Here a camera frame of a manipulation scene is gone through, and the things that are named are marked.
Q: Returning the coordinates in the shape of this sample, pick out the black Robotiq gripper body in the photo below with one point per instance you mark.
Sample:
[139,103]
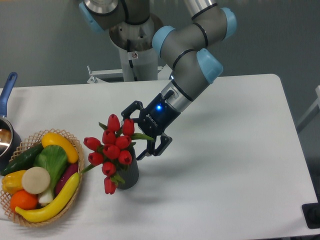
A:
[156,117]

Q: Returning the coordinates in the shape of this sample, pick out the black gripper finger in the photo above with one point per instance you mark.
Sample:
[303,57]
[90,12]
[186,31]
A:
[134,106]
[153,150]

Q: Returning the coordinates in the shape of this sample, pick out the red tulip bouquet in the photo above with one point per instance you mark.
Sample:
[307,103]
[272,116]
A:
[112,152]

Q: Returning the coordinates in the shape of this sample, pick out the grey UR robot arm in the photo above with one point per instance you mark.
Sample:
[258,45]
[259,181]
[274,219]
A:
[185,51]

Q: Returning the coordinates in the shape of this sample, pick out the dark grey ribbed vase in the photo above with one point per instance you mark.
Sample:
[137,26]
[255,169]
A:
[131,175]

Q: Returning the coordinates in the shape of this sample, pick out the purple sweet potato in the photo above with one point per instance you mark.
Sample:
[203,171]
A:
[70,170]

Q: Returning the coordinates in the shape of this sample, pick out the yellow squash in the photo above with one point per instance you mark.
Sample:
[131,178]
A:
[52,138]

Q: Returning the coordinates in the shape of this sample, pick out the green bok choy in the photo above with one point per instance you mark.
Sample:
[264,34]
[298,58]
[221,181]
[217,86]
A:
[54,159]

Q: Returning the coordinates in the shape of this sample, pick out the green cucumber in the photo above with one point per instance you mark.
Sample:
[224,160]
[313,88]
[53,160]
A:
[23,161]

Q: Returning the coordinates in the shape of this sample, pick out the woven wicker basket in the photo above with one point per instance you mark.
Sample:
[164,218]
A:
[6,213]

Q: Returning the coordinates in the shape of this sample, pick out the yellow banana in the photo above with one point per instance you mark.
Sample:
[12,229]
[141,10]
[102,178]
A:
[56,206]

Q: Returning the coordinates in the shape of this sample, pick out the yellow bell pepper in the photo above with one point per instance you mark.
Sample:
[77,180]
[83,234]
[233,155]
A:
[12,182]

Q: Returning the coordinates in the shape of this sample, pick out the orange fruit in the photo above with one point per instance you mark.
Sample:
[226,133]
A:
[23,200]

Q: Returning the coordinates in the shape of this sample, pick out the black box at table edge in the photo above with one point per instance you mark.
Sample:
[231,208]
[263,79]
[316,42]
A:
[311,212]

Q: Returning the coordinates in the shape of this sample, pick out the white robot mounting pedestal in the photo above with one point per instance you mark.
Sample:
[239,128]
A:
[139,61]

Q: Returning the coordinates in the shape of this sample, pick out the blue handled saucepan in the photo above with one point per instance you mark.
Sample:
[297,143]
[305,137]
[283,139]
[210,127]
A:
[9,138]

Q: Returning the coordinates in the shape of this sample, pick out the white frame at right edge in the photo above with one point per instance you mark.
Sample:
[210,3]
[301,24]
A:
[312,111]

